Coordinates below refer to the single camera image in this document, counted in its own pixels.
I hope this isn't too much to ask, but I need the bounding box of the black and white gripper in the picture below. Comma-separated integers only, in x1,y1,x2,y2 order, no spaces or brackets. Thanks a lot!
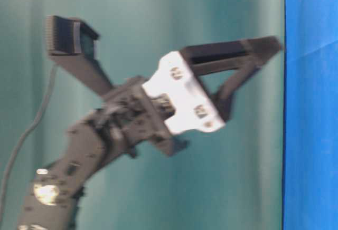
103,51,261,156

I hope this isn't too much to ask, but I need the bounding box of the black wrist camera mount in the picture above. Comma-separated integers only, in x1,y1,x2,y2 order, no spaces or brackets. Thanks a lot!
45,15,114,96

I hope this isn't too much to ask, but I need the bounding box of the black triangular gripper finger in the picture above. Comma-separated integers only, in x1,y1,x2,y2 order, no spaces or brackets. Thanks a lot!
181,36,283,75

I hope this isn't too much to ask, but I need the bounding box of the grey cable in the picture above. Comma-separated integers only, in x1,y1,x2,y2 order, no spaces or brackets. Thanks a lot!
0,65,58,215

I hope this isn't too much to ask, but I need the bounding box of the blue table mat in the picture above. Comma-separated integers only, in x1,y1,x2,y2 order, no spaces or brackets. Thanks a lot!
283,0,337,229

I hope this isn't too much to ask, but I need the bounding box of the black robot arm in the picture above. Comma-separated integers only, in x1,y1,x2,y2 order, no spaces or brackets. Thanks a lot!
17,36,283,229

